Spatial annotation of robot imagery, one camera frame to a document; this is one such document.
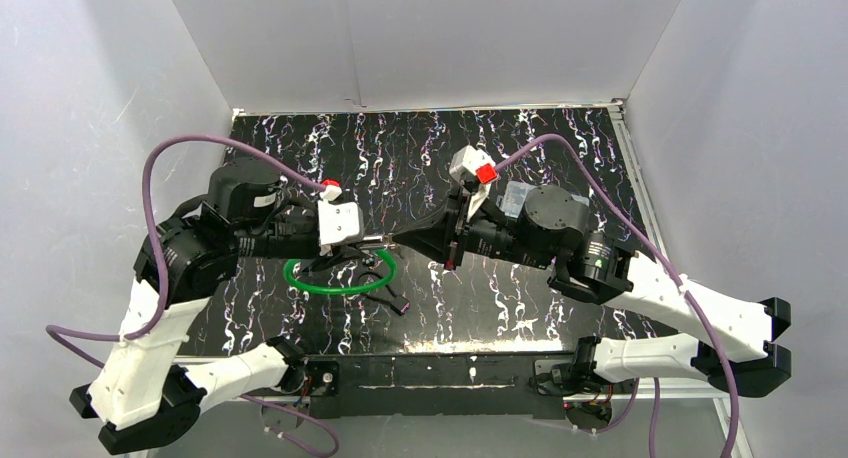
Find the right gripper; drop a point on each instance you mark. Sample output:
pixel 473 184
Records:
pixel 454 236

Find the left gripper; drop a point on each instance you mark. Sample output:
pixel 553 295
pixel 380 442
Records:
pixel 303 238

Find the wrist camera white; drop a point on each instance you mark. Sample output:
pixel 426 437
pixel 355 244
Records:
pixel 476 169
pixel 338 224

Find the green cable lock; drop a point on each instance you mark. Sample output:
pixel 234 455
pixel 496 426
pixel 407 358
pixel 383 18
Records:
pixel 288 274

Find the clear plastic parts box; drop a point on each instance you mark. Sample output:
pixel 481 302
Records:
pixel 513 196

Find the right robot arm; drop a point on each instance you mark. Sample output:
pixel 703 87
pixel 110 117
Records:
pixel 728 343

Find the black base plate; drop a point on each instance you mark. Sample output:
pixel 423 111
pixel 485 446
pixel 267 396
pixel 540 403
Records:
pixel 458 384

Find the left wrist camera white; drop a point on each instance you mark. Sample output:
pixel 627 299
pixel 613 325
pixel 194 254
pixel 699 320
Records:
pixel 338 224

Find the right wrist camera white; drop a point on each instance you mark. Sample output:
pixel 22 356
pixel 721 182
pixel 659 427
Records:
pixel 476 169

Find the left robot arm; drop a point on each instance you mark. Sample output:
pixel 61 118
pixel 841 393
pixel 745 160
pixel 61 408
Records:
pixel 143 397

